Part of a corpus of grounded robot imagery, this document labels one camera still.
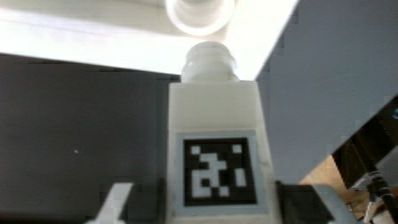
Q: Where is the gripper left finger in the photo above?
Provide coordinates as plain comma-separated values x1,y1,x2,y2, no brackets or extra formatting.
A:
85,183,133,224

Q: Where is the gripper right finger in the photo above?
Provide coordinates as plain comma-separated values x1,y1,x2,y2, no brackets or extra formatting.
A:
277,182,358,224

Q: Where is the white table leg with tag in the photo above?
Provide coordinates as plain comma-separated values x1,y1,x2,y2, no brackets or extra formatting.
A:
165,41,280,224

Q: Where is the white square table top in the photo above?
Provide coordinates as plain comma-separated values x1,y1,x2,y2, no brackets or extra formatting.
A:
0,0,300,80

